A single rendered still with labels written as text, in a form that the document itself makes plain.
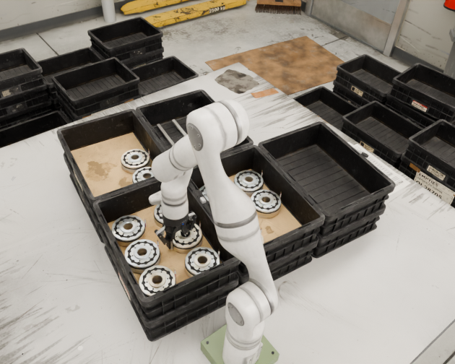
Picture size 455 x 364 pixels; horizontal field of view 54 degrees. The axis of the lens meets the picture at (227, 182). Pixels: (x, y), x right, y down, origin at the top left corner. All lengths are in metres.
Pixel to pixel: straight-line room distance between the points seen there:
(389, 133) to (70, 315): 2.00
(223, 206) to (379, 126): 1.99
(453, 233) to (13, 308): 1.51
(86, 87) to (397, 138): 1.82
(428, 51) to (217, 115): 3.52
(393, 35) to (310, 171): 2.80
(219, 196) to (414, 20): 3.53
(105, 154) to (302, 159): 0.74
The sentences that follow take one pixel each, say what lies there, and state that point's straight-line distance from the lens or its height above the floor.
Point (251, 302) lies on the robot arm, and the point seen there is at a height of 1.07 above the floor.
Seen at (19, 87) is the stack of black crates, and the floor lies 0.52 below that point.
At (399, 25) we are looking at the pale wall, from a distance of 4.28.
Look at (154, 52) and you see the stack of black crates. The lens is 3.07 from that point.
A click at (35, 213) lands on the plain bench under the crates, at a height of 0.70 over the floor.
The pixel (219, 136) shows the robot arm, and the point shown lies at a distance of 0.81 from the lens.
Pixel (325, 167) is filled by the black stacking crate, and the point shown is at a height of 0.83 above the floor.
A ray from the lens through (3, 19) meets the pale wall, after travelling 4.50.
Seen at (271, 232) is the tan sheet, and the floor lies 0.83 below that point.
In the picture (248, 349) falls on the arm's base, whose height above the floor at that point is 0.88.
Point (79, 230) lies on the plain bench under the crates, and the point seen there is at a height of 0.70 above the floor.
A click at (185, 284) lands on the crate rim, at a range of 1.19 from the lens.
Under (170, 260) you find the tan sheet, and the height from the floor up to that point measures 0.83.
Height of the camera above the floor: 1.93
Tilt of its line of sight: 44 degrees down
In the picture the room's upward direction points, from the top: 3 degrees clockwise
